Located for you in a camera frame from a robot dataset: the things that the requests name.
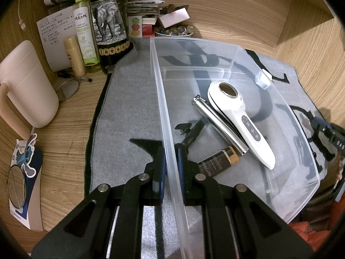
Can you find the dark brown cosmetic tube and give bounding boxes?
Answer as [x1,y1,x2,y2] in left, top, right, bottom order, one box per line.
[198,146,240,178]

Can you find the metal-rimmed eyeglasses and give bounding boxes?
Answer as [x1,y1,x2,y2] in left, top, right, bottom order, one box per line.
[52,77,81,102]

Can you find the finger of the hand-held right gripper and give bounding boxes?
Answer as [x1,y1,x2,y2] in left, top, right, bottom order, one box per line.
[314,136,336,161]
[307,111,334,134]

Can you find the small white card box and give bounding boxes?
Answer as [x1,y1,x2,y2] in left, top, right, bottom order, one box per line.
[158,8,190,27]

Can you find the white handheld massager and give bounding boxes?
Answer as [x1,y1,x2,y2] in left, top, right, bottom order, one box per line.
[207,82,276,170]

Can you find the handwritten note paper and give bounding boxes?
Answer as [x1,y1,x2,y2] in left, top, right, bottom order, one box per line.
[36,11,78,72]

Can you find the stack of books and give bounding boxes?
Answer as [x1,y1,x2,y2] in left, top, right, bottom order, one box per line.
[127,0,165,25]

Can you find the white plug adapter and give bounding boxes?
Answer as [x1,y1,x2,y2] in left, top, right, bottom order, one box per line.
[256,69,273,90]

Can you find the grey mat with black pattern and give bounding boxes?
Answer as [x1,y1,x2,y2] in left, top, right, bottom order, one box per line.
[85,36,335,259]

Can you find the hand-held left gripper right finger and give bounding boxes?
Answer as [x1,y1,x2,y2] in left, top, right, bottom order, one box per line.
[177,148,314,259]

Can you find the pale pink mug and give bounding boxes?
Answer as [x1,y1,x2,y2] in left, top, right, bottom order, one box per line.
[0,40,60,141]

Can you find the fruit print card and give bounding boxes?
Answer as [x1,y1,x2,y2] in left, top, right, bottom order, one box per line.
[128,16,142,38]

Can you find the small beige bottle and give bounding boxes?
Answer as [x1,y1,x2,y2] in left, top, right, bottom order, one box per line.
[63,36,87,77]

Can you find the small red box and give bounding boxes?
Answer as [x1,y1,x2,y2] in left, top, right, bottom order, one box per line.
[142,24,157,38]

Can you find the black pen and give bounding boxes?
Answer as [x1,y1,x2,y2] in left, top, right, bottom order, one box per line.
[58,70,93,83]

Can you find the dark wine bottle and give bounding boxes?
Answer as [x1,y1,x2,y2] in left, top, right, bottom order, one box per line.
[88,0,135,74]

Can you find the clear plastic storage box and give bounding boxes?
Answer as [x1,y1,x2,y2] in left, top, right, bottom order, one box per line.
[149,36,321,259]

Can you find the orange red cloth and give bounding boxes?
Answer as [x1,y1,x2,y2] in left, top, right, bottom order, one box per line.
[290,220,335,234]

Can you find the blue cartoon printed card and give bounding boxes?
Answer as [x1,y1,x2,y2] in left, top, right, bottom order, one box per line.
[5,132,44,232]

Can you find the small round mirror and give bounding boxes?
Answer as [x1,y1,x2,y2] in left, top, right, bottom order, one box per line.
[6,166,27,209]

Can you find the silver metal tube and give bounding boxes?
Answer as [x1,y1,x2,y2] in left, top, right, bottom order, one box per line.
[191,95,250,155]

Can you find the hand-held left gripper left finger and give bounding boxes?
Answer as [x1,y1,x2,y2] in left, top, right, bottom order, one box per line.
[31,147,166,259]

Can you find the bowl of stones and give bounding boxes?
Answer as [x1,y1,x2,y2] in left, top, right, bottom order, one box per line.
[154,25,194,38]

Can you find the black clip tool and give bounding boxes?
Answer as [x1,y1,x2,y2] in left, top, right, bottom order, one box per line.
[182,119,207,147]

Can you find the green spray bottle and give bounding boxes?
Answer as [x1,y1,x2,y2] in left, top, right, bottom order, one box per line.
[73,0,101,73]

